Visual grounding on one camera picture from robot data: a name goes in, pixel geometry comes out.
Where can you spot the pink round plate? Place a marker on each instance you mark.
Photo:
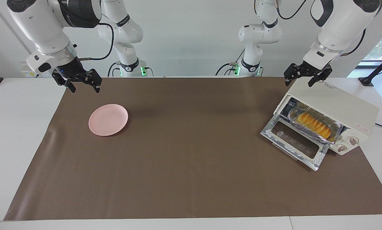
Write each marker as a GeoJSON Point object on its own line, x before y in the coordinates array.
{"type": "Point", "coordinates": [108, 119]}

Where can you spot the cream toaster oven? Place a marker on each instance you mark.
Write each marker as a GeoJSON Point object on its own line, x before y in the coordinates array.
{"type": "Point", "coordinates": [334, 102]}

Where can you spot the silver glass oven door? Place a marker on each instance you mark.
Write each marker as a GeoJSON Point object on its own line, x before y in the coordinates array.
{"type": "Point", "coordinates": [294, 140]}

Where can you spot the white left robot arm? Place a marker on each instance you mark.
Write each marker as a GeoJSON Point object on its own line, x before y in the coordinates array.
{"type": "Point", "coordinates": [341, 28]}

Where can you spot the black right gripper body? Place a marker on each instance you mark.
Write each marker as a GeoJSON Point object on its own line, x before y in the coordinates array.
{"type": "Point", "coordinates": [71, 72]}

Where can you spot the sliced golden bread loaf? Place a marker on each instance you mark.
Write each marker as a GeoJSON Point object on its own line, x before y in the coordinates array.
{"type": "Point", "coordinates": [315, 124]}

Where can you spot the aluminium foil tray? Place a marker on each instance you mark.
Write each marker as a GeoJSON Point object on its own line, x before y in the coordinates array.
{"type": "Point", "coordinates": [336, 131]}

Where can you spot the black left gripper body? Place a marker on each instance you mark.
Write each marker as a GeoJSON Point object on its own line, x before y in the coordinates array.
{"type": "Point", "coordinates": [312, 69]}

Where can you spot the white wall socket strip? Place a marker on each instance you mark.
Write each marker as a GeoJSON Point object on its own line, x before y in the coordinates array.
{"type": "Point", "coordinates": [26, 72]}

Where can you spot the brown table mat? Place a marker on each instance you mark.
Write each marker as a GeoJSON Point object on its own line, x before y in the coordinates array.
{"type": "Point", "coordinates": [191, 179]}

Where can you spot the cream oven knob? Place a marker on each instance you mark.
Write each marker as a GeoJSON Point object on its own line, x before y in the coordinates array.
{"type": "Point", "coordinates": [341, 147]}
{"type": "Point", "coordinates": [353, 140]}

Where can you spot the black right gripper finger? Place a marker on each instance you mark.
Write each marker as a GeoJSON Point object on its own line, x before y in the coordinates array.
{"type": "Point", "coordinates": [96, 80]}
{"type": "Point", "coordinates": [71, 86]}

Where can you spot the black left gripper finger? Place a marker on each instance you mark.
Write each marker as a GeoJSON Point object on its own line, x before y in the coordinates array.
{"type": "Point", "coordinates": [315, 80]}
{"type": "Point", "coordinates": [289, 75]}

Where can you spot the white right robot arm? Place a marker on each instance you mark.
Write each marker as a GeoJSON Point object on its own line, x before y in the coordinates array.
{"type": "Point", "coordinates": [37, 28]}

